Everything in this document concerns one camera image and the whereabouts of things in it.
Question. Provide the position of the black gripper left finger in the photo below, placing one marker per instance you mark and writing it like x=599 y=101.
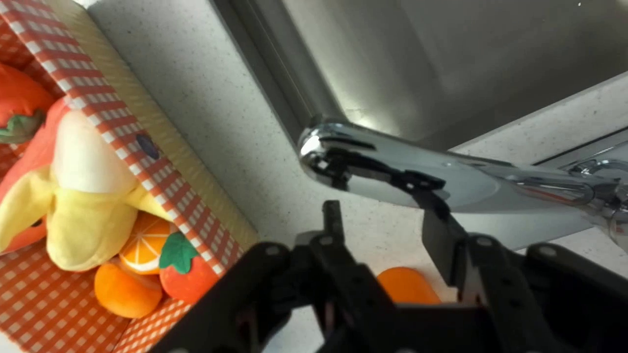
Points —
x=258 y=298

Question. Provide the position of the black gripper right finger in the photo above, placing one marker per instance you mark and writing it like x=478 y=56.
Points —
x=546 y=301

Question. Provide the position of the chrome sink faucet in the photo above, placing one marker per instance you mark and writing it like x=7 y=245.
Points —
x=519 y=205

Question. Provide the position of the plush red strawberry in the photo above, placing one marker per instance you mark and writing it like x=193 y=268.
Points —
x=183 y=274

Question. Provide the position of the plush orange fruit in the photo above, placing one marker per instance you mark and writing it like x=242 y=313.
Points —
x=124 y=294

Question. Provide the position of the plush orange slice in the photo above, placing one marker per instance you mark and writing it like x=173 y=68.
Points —
x=146 y=245

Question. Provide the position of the orange plastic cup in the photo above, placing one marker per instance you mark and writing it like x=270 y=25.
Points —
x=407 y=286

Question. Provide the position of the orange checkered box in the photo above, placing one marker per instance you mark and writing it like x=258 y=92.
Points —
x=50 y=311

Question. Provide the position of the plush peeled banana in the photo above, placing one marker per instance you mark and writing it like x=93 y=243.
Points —
x=79 y=190

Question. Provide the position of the stainless steel sink basin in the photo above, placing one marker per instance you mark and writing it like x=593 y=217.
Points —
x=427 y=72

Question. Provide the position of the plush orange carrot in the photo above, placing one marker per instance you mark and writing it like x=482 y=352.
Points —
x=30 y=119

